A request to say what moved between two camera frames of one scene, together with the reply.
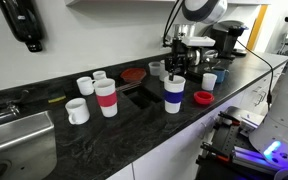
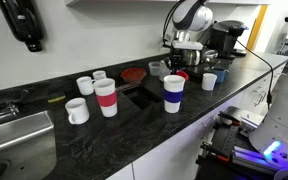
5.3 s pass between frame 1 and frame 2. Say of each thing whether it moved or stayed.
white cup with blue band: stayed
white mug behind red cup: stayed
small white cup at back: stayed
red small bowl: moved
